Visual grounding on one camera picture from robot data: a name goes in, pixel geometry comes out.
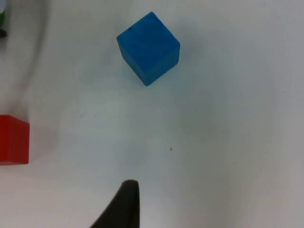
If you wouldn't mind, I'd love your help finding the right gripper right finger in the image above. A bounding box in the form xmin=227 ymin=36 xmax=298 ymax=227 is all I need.
xmin=89 ymin=180 xmax=141 ymax=228

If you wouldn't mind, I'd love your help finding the blue cube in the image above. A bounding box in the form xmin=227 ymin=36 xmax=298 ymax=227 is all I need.
xmin=116 ymin=11 xmax=181 ymax=86

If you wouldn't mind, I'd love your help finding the red cube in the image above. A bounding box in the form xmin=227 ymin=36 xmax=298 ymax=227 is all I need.
xmin=0 ymin=114 xmax=30 ymax=166

